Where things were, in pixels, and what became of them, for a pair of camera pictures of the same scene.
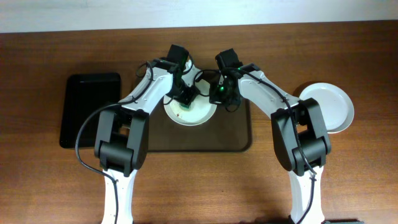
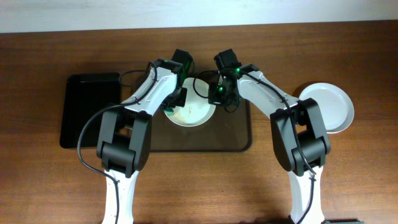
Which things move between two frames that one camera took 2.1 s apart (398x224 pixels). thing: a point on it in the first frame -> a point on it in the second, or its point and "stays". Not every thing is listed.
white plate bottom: x=337 y=107 stays
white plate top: x=201 y=110 stays
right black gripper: x=218 y=94 stays
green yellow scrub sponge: x=185 y=107 -> x=169 y=111
